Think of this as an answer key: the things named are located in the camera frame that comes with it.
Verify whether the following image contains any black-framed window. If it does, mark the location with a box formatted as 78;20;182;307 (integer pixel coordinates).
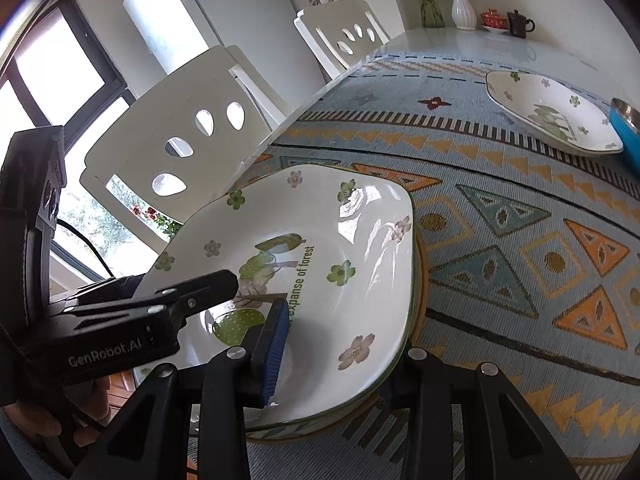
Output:
0;0;138;291

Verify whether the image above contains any white tall cabinet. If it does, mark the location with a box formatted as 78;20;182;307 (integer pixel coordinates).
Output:
121;0;213;88

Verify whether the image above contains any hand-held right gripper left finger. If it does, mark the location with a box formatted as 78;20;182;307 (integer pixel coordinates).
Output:
72;297;292;480

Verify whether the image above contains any red lidded teacup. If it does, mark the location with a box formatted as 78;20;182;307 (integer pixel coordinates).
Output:
480;8;510;34

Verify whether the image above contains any white ribbed vase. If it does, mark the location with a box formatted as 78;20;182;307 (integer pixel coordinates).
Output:
451;0;479;31

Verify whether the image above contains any large white floral plate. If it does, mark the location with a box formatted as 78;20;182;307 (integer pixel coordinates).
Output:
132;162;417;433

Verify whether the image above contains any black cable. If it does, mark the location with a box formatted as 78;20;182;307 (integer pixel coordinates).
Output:
54;218;117;281

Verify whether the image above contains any dark brown teapot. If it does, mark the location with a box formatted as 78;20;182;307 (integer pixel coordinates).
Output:
506;9;536;40

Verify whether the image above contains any white wooden chair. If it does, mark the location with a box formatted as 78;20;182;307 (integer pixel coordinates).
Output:
293;0;392;82
79;44;289;227

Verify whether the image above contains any blue steel bowl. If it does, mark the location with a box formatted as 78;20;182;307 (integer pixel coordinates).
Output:
609;98;640;177

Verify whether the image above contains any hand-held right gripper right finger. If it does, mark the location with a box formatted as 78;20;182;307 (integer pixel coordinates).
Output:
380;346;586;480

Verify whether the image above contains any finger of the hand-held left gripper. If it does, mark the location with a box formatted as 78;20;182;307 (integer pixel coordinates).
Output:
142;269;240;325

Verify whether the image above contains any white floral oval plate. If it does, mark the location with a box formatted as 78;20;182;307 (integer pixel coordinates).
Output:
485;70;625;157

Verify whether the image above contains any patterned woven table mat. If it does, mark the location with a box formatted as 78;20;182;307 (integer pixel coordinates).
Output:
190;52;640;480

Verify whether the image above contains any red flowering plant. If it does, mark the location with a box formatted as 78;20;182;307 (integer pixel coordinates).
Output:
131;203;183;241

